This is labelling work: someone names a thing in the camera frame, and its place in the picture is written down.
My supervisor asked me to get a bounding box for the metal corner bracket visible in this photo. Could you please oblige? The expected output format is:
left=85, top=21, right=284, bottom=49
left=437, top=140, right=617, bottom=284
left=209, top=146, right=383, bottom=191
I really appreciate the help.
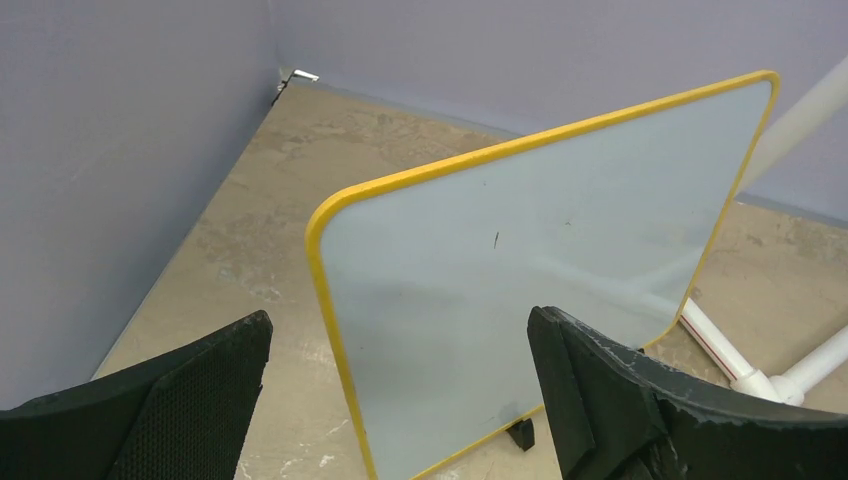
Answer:
left=271, top=68, right=320, bottom=106

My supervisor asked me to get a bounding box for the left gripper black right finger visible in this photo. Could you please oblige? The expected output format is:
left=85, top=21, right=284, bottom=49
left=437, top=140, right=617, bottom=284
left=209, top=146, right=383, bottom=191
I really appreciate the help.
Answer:
left=527, top=307, right=847, bottom=479

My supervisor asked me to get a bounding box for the white PVC pipe frame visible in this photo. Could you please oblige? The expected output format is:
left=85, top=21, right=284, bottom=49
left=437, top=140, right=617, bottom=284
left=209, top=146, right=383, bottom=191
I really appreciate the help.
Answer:
left=679, top=56, right=848, bottom=407

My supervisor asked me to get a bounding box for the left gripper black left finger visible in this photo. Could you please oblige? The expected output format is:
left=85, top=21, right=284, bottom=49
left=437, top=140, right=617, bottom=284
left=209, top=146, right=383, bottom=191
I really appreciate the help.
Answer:
left=1, top=310, right=273, bottom=479

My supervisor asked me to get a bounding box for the yellow-framed whiteboard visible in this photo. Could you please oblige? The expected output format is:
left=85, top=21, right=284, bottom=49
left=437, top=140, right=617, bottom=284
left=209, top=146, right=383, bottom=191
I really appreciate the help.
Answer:
left=305, top=70, right=780, bottom=479

